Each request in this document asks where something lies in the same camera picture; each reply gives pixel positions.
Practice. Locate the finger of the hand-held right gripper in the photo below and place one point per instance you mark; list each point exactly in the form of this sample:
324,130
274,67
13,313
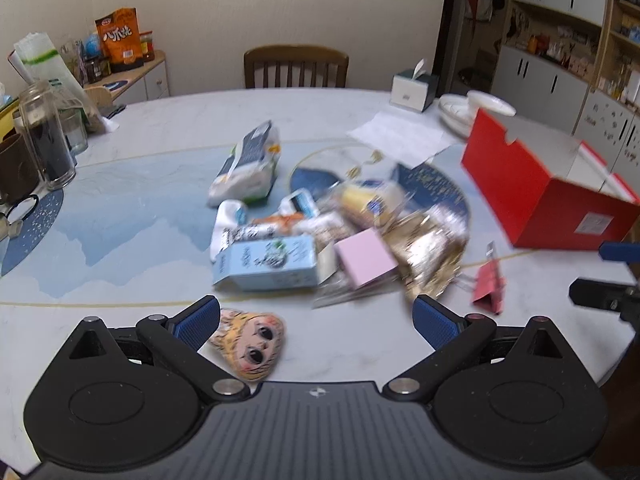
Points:
620,251
600,294

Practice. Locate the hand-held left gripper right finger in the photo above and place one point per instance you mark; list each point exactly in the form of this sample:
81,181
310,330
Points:
435,322

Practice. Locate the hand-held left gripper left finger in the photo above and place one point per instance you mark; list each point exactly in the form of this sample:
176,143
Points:
197,322

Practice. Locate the cartoon face sticker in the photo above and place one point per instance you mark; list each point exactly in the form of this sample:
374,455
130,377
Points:
250,345

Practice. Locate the red binder clip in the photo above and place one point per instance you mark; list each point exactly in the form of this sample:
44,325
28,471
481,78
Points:
487,285

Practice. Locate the gold foil snack packet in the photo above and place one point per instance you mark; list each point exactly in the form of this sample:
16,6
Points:
425,255

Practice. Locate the light blue milk carton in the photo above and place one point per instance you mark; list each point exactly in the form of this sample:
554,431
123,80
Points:
265,265

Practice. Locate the pink sticky note pad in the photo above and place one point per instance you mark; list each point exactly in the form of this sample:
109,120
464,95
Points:
365,257

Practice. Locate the red cardboard box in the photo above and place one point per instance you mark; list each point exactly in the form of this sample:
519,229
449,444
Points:
505,180

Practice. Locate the white plastic packet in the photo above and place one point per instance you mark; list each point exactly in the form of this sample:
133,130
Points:
225,225

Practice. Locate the orange packet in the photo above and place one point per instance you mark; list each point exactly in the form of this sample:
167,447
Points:
277,220

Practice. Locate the clear bag yellow snack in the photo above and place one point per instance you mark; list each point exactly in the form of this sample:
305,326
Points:
365,200

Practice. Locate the clear beige snack packet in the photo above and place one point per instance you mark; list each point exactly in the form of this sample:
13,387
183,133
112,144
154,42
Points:
325,227

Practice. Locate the small white blue packet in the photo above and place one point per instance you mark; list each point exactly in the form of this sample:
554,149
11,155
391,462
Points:
300,202

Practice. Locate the white green snack bag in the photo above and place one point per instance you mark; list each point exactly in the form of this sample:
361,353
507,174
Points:
245,170

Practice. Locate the white paper napkin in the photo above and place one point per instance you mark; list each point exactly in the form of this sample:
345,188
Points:
400,135

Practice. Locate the white bowl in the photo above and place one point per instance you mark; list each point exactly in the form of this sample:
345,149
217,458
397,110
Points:
492,104

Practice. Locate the stack of white plates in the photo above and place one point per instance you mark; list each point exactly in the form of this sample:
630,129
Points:
452,112

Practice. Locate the small drinking glass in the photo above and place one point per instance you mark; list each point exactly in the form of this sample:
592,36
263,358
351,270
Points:
75,132

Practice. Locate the tall glass jar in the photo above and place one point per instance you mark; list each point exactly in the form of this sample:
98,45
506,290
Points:
47,145

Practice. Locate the green white tissue box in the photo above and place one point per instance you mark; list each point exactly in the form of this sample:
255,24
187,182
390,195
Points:
412,90

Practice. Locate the brown mug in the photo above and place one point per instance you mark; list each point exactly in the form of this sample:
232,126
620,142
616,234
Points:
17,170

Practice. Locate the wooden side cabinet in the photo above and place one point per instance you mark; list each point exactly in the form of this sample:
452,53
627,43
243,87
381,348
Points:
145,82

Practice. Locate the wooden chair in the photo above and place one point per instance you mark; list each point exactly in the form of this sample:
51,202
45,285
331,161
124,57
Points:
295,67

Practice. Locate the red sauce bottle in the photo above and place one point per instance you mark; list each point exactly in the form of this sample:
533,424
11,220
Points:
146,47

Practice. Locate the hanging bags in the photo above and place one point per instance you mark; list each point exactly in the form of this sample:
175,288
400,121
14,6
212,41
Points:
485,2

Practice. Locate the orange snack bag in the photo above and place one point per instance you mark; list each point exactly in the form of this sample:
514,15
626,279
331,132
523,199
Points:
120,40

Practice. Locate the small blue globe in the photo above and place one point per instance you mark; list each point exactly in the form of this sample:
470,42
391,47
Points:
92,46

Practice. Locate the white plastic bag roll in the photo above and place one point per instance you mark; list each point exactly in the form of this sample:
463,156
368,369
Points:
42,60

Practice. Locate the white wall cabinet unit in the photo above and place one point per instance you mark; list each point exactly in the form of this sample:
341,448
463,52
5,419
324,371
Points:
545,80

